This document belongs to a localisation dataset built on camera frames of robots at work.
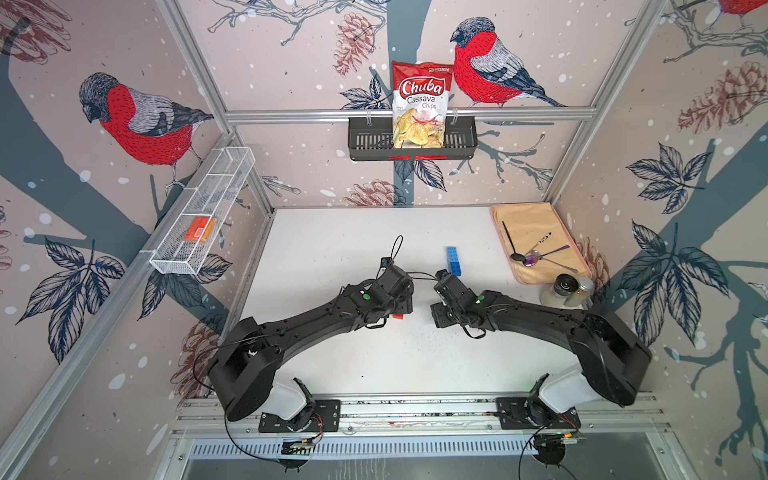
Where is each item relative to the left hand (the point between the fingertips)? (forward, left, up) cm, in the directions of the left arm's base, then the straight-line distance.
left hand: (407, 293), depth 83 cm
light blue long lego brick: (+18, -17, -8) cm, 26 cm away
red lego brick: (-2, +3, -10) cm, 11 cm away
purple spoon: (+19, -46, -11) cm, 51 cm away
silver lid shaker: (+1, -51, -3) cm, 51 cm away
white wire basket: (+21, +56, +18) cm, 62 cm away
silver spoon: (+20, -48, -11) cm, 53 cm away
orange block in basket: (+6, +51, +22) cm, 56 cm away
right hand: (-1, -10, -9) cm, 13 cm away
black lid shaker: (+2, -45, -5) cm, 45 cm away
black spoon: (+20, -40, -11) cm, 46 cm away
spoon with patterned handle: (+30, -55, -10) cm, 64 cm away
